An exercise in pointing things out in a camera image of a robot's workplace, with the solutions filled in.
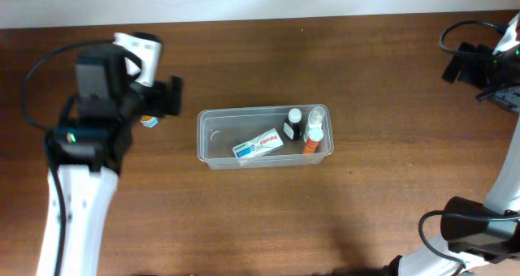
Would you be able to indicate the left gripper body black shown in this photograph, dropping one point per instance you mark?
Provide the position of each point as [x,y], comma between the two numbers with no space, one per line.
[174,96]

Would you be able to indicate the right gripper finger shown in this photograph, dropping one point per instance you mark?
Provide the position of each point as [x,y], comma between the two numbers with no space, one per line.
[506,98]
[468,70]

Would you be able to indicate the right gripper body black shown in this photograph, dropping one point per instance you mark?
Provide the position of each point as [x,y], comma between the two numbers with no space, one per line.
[465,62]

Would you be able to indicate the small jar gold lid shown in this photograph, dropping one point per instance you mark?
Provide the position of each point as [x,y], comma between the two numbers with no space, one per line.
[149,121]

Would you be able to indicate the white Panadol box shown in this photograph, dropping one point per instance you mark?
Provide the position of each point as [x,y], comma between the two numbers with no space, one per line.
[263,144]

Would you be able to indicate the dark syrup bottle white cap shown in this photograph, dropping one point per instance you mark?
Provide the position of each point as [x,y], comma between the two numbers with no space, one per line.
[292,124]

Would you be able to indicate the white lotion bottle clear cap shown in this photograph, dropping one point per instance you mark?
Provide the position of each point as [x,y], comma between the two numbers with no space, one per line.
[315,120]

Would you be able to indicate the orange tube white cap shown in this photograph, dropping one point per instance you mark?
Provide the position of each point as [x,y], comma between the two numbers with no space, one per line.
[315,135]

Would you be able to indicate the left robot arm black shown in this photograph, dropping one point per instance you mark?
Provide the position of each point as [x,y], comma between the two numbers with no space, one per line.
[85,151]

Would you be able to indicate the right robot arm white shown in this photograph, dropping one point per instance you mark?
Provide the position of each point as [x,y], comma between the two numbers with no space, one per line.
[468,234]

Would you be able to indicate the clear plastic container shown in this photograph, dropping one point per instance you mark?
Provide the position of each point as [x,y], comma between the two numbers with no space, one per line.
[218,131]

